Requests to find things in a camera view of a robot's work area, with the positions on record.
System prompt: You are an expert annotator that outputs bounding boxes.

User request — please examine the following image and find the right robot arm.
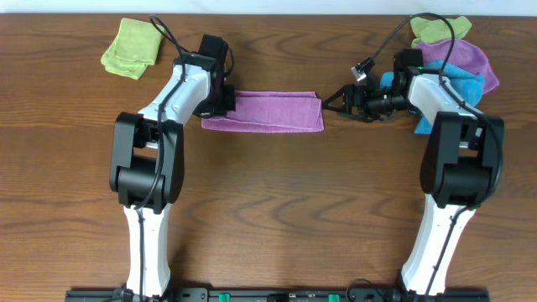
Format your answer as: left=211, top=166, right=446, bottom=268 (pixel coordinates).
left=321, top=49, right=504, bottom=301

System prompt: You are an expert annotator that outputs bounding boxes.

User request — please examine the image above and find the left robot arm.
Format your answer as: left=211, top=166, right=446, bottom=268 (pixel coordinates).
left=109, top=34, right=236, bottom=301

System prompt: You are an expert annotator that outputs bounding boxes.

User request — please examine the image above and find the crumpled green cloth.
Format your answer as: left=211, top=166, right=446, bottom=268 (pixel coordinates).
left=410, top=16, right=472, bottom=48

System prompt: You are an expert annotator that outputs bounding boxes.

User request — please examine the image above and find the folded green cloth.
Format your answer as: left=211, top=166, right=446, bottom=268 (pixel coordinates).
left=101, top=18, right=165, bottom=80

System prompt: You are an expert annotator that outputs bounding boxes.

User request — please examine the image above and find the blue cloth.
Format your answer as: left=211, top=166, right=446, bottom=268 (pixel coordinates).
left=379, top=60, right=485, bottom=134

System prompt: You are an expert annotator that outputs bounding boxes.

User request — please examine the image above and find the purple cloth with tag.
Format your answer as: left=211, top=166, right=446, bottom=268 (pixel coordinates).
left=416, top=39, right=500, bottom=93

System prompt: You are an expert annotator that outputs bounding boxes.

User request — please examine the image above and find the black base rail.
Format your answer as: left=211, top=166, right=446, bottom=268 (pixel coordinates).
left=65, top=287, right=490, bottom=302

